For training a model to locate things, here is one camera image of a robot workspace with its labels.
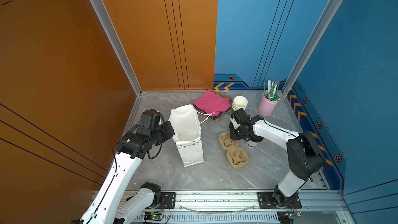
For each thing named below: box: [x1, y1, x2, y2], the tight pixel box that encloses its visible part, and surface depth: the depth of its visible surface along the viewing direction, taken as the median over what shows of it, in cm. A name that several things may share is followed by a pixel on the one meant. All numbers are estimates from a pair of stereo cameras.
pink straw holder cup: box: [257, 90, 281, 117], surface depth 104 cm
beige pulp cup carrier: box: [218, 131, 249, 170], surface depth 86 cm
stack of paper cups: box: [231, 95, 249, 112], surface depth 98 cm
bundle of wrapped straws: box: [263, 79, 281, 102], surface depth 99 cm
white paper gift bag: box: [168, 104, 204, 168], surface depth 78 cm
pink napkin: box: [193, 90, 232, 117], surface depth 108 cm
